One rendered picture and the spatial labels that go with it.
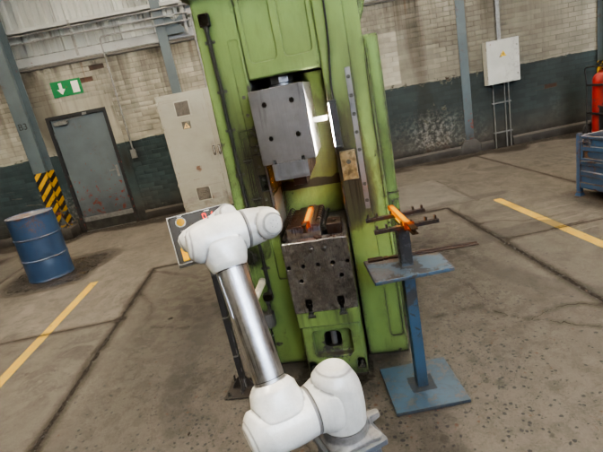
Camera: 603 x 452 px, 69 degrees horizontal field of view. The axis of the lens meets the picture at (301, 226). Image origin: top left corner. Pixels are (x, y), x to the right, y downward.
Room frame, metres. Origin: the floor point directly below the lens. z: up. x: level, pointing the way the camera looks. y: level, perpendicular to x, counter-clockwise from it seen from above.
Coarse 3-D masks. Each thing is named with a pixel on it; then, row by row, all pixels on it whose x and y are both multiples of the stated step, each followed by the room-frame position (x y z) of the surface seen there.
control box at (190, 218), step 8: (208, 208) 2.43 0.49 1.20; (216, 208) 2.44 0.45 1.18; (176, 216) 2.39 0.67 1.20; (184, 216) 2.39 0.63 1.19; (192, 216) 2.40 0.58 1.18; (200, 216) 2.40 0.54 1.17; (168, 224) 2.36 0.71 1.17; (176, 224) 2.36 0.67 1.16; (184, 224) 2.37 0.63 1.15; (192, 224) 2.37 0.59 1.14; (176, 232) 2.34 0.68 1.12; (176, 240) 2.31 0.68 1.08; (176, 248) 2.29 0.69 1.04; (184, 264) 2.25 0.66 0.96; (192, 264) 2.29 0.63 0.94
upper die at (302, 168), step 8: (304, 160) 2.41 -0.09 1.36; (312, 160) 2.66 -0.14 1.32; (280, 168) 2.43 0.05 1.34; (288, 168) 2.43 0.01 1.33; (296, 168) 2.42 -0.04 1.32; (304, 168) 2.41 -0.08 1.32; (312, 168) 2.58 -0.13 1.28; (280, 176) 2.44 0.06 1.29; (288, 176) 2.43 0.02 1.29; (296, 176) 2.42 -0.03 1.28; (304, 176) 2.41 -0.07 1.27
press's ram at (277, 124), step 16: (256, 96) 2.44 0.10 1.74; (272, 96) 2.43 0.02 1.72; (288, 96) 2.42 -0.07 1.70; (304, 96) 2.40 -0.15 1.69; (256, 112) 2.45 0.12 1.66; (272, 112) 2.43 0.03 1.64; (288, 112) 2.42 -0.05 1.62; (304, 112) 2.40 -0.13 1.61; (256, 128) 2.45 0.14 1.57; (272, 128) 2.43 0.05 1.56; (288, 128) 2.42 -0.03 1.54; (304, 128) 2.41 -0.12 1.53; (272, 144) 2.44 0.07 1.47; (288, 144) 2.42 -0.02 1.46; (304, 144) 2.41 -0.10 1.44; (272, 160) 2.44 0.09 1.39; (288, 160) 2.43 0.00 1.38
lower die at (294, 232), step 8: (304, 208) 2.81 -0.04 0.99; (320, 208) 2.72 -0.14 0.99; (296, 216) 2.69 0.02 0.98; (304, 216) 2.58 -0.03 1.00; (312, 216) 2.55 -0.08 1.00; (288, 224) 2.54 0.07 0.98; (296, 224) 2.48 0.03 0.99; (312, 224) 2.42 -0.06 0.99; (320, 224) 2.47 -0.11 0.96; (288, 232) 2.44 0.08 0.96; (296, 232) 2.43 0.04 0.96; (312, 232) 2.42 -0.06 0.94; (320, 232) 2.41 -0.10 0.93
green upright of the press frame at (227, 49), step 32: (192, 0) 2.62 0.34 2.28; (224, 0) 2.60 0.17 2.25; (224, 32) 2.60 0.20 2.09; (224, 64) 2.61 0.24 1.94; (224, 96) 2.61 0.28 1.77; (224, 128) 2.62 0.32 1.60; (224, 160) 2.63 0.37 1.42; (256, 160) 2.60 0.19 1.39; (288, 288) 2.59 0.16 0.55; (288, 320) 2.60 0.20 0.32; (288, 352) 2.61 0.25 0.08
